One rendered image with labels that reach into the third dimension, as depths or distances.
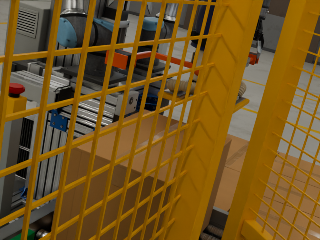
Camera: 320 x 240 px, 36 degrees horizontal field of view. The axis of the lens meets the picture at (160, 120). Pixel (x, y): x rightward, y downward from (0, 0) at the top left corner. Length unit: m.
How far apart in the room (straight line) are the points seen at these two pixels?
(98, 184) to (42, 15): 1.10
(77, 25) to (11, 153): 0.58
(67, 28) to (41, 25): 0.44
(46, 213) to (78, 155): 0.38
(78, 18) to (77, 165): 0.69
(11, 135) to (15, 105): 0.12
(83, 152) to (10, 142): 0.36
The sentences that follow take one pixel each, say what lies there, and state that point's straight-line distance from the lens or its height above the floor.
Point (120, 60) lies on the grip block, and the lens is 1.76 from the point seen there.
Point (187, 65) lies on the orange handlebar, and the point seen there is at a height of 1.19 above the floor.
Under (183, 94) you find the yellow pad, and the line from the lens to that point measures 1.93.
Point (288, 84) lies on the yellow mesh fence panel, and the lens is 1.13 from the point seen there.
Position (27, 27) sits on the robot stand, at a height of 1.12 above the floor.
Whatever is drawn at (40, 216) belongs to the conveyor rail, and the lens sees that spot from 1.87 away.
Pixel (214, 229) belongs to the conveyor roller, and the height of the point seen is 0.54.
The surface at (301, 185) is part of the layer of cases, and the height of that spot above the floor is 0.54.
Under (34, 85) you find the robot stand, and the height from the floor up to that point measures 0.95.
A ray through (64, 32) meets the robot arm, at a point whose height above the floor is 1.21.
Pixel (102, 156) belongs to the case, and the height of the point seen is 0.95.
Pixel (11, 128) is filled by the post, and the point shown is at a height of 0.89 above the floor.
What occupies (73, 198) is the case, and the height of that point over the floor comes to 0.77.
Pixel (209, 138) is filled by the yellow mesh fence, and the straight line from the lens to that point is 0.68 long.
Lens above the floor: 1.55
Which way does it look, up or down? 18 degrees down
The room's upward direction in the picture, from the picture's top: 13 degrees clockwise
